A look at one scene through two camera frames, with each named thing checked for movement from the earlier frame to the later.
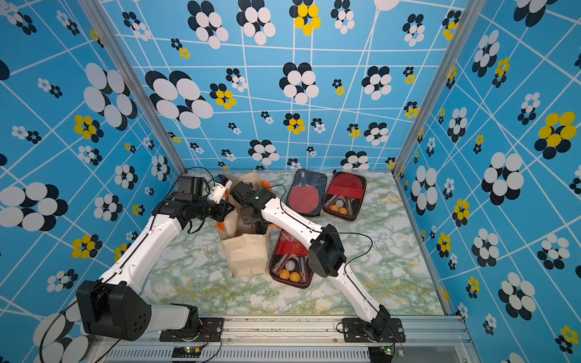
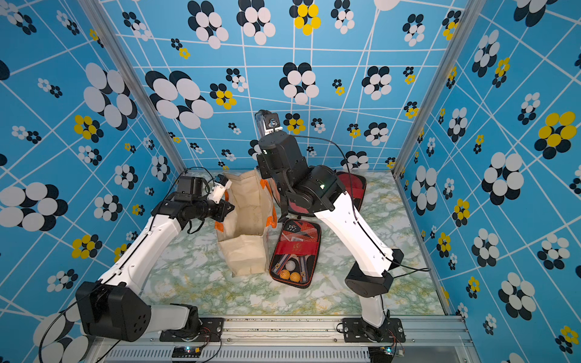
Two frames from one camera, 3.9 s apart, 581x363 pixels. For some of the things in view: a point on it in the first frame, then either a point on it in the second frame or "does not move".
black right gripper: (245, 219) -> (268, 167)
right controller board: (380, 354) does not move
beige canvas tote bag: (246, 246) does not move
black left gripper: (225, 208) does not move
